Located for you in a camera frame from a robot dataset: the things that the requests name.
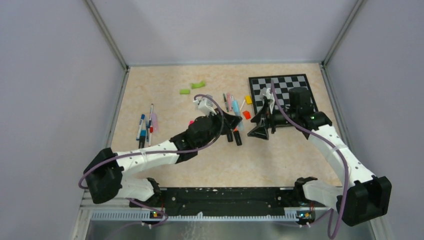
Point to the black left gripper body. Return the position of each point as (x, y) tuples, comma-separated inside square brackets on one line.
[(219, 126)]

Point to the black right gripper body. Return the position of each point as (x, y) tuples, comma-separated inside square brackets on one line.
[(278, 118)]

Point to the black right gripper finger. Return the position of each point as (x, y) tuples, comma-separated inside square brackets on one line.
[(262, 114), (260, 131)]

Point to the orange black highlighter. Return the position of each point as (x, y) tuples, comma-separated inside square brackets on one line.
[(237, 137)]

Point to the pink black highlighter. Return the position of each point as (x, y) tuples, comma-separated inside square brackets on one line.
[(229, 137)]

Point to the green thin pen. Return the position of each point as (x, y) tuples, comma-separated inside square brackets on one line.
[(226, 102)]

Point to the pink translucent pen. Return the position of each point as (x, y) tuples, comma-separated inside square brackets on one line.
[(229, 101)]

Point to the light blue highlighter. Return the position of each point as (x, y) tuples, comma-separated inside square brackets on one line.
[(236, 110)]

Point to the pink pastel highlighter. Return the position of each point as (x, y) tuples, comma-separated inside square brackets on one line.
[(154, 122)]

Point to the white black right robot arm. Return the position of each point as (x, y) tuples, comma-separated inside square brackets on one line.
[(363, 196)]

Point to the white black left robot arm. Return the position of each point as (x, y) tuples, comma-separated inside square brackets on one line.
[(108, 175)]

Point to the red white thin pen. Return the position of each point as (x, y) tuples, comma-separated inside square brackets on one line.
[(150, 118)]

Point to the blue thin pen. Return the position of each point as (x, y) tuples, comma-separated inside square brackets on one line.
[(148, 126)]

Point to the orange red block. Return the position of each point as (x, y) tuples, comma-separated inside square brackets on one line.
[(247, 115)]

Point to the yellow block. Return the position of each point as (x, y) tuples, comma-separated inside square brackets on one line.
[(248, 100)]

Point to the black grey chessboard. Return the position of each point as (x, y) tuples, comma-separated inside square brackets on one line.
[(282, 85)]

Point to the green block right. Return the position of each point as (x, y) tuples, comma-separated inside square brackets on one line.
[(197, 85)]

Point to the green block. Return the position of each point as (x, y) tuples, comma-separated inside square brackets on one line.
[(197, 85), (184, 91)]

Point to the green block left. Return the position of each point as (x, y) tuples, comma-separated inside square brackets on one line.
[(184, 91)]

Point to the black blue marker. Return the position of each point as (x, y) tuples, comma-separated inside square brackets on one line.
[(142, 139)]

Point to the blue white marker far left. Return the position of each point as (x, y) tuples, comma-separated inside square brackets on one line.
[(141, 125)]

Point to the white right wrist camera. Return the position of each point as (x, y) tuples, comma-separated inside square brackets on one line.
[(267, 98)]

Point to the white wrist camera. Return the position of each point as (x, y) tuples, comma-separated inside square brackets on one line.
[(267, 98), (204, 104)]

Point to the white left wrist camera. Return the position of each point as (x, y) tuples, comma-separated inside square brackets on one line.
[(204, 104)]

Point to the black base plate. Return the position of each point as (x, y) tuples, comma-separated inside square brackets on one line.
[(228, 201)]

